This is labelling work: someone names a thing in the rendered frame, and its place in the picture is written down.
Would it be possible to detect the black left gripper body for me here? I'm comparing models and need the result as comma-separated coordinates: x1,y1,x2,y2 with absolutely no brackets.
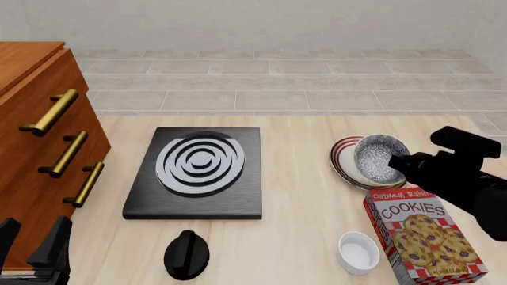
0,260,72,285

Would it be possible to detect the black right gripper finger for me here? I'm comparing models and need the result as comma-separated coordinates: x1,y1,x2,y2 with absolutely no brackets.
387,153,417,180

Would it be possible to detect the flat black stove plate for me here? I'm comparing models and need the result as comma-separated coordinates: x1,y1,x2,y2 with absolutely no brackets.
122,126,264,222

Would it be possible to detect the black speckled patterned bowl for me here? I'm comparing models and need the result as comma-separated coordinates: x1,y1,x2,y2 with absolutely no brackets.
353,133,411,184

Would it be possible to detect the printed cookies box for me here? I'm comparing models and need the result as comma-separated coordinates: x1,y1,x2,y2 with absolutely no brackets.
363,187,490,285

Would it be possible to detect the white plate with red rings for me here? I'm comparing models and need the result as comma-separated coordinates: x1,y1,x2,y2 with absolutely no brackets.
328,135,410,192

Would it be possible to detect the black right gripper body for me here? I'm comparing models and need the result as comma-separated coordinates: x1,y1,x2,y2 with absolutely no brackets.
411,150,487,195

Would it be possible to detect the brass drawer handle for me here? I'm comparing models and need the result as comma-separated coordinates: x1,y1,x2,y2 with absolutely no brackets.
37,130,90,180
62,161,106,209
18,88,80,138

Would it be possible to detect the wooden cabinet with drawers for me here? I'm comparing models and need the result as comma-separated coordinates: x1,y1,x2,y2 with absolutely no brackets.
0,40,112,272

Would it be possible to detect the round black stove knob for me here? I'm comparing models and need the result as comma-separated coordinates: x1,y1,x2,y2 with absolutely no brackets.
162,229,211,281

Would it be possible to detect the wooden cabinet drawer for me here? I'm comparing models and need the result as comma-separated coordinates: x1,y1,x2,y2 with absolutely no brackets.
0,48,90,163
0,88,102,230
0,118,112,270

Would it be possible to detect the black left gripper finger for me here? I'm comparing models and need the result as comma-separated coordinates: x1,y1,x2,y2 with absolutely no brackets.
25,215,74,270
0,216,22,266

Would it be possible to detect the small white ramekin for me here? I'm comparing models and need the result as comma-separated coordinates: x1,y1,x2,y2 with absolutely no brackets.
337,230,382,276

